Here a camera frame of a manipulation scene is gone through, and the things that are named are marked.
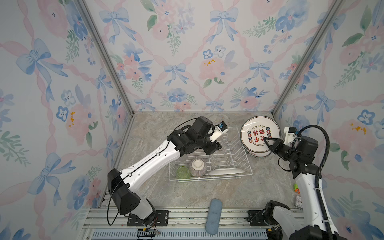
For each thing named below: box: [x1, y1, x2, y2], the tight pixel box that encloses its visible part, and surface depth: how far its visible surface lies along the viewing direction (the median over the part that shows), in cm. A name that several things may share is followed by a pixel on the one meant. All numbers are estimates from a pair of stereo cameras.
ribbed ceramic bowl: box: [190, 159, 207, 177], surface depth 86 cm
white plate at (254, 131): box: [240, 116, 281, 153], surface depth 79 cm
